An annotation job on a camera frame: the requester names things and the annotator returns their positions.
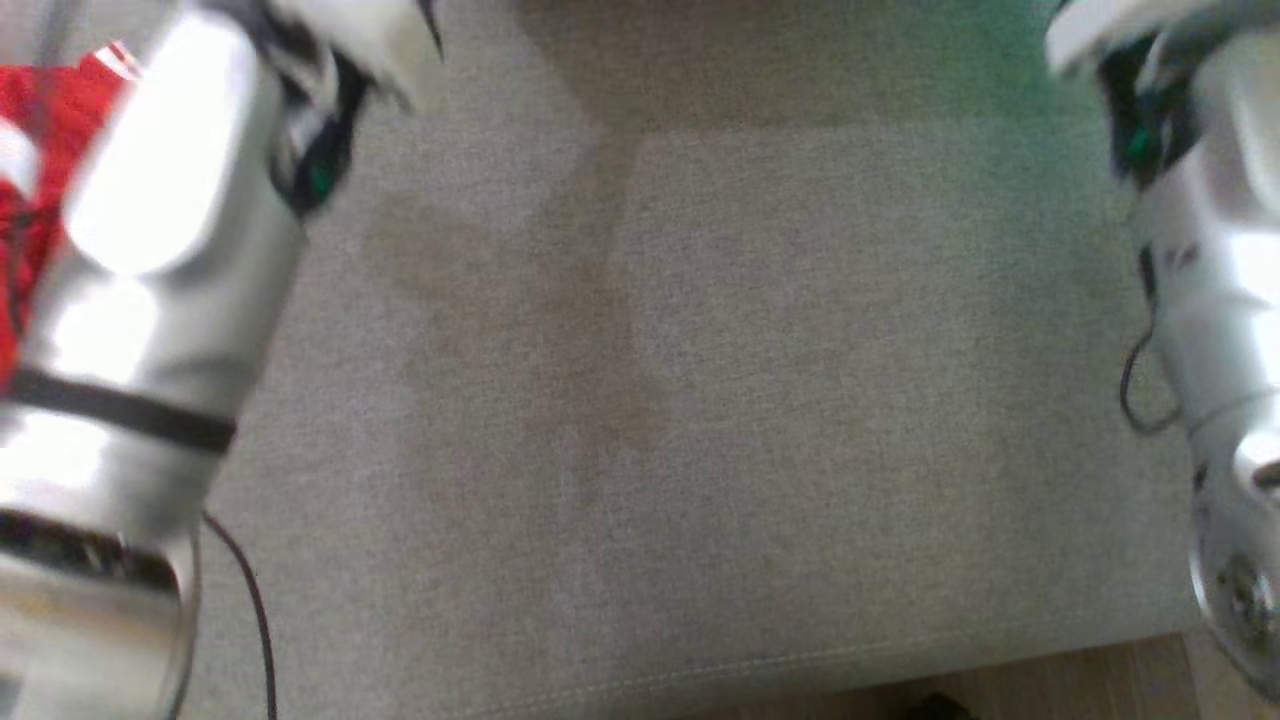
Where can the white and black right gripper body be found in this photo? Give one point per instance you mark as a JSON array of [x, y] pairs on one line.
[[1140, 100]]

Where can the red Bulls 23 jersey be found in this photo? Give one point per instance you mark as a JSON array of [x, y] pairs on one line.
[[50, 120]]

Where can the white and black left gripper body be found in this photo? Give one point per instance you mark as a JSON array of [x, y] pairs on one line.
[[330, 60]]

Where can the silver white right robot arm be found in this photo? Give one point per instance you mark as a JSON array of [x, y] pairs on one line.
[[1220, 300]]

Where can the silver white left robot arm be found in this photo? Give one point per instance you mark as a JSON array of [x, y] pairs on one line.
[[150, 300]]

